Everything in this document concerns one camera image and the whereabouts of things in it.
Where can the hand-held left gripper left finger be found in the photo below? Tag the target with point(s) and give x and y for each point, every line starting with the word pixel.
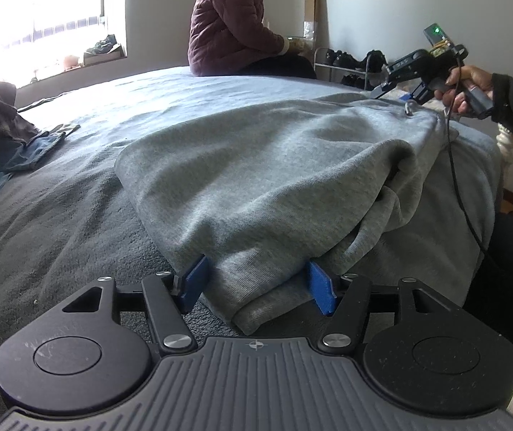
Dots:
pixel 195 278

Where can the grey sweatpants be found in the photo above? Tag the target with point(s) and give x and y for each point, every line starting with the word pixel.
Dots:
pixel 261 179

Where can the window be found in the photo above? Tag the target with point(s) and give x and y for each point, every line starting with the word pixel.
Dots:
pixel 49 4

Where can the blue jeans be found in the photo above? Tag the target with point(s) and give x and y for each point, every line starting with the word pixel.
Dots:
pixel 36 148

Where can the person's leg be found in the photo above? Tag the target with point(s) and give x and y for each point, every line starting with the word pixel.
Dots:
pixel 512 287

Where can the person's right hand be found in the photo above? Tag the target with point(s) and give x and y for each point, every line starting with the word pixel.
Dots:
pixel 476 78

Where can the cardboard sheet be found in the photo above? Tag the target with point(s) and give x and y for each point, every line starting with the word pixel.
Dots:
pixel 312 0

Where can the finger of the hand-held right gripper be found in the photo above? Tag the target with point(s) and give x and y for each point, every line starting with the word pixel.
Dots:
pixel 422 96
pixel 382 90

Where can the black shoe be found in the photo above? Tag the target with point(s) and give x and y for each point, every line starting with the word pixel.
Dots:
pixel 375 60
pixel 339 57

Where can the grey bed blanket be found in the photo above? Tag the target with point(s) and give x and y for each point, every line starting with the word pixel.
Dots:
pixel 58 215

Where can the pink pot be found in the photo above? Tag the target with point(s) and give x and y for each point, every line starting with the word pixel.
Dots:
pixel 72 62

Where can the dark sneaker pair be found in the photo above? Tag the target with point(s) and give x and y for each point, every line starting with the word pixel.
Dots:
pixel 103 47

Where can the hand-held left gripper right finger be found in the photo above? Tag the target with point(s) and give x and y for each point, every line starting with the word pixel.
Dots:
pixel 321 287

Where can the metal shoe rack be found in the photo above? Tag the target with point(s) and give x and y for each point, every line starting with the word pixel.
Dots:
pixel 337 68

